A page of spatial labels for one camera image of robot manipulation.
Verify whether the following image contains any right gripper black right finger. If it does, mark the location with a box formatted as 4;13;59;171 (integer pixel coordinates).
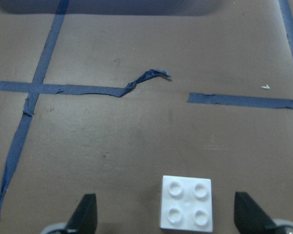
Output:
234;192;277;234

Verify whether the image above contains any white block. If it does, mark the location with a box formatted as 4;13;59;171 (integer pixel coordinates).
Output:
159;175;213;233

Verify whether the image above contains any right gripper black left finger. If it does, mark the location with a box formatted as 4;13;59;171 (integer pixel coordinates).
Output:
64;194;98;234

